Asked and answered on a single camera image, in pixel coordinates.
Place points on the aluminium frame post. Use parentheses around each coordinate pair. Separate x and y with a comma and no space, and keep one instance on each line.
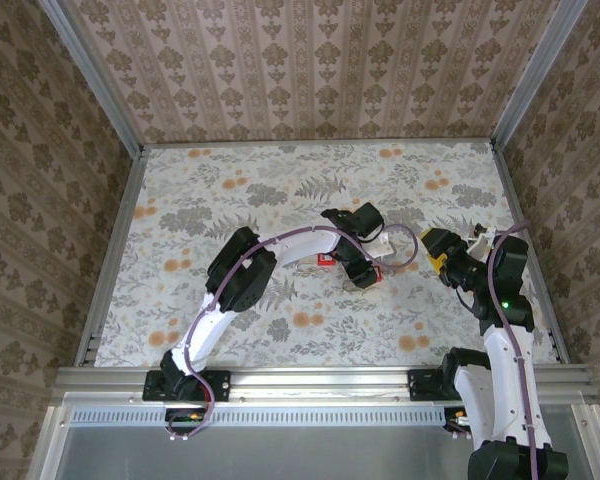
(535,75)
(95,75)

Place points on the aluminium mounting beam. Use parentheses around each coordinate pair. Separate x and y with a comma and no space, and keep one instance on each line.
(320,380)

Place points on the red padlock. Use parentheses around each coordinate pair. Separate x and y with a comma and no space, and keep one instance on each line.
(325,259)

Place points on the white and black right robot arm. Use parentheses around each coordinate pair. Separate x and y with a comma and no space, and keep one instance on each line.
(505,360)

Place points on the grey metal sheet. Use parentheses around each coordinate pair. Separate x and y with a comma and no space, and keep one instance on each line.
(330,455)

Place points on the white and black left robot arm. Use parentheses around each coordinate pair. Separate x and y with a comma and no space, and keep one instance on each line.
(305,245)

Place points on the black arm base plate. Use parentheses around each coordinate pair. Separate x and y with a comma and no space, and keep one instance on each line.
(222,382)
(420,385)

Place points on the black power connector yellow plug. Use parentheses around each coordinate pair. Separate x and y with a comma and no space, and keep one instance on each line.
(180,417)
(460,421)

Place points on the aluminium table side rail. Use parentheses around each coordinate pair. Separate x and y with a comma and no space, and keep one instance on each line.
(126,200)

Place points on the floral tablecloth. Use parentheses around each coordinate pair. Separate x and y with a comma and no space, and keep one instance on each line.
(205,175)

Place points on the aluminium table end rail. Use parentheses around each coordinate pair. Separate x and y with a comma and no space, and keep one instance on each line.
(320,143)

